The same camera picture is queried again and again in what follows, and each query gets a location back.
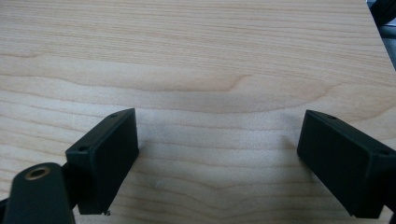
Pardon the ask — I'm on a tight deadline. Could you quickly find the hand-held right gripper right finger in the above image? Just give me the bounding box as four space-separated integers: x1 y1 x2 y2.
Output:
296 109 396 219

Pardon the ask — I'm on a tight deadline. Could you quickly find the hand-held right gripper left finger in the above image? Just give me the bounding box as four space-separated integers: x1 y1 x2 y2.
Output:
64 107 140 217

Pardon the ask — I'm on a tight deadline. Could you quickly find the dark object beside table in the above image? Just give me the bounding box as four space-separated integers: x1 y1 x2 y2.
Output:
368 0 396 27

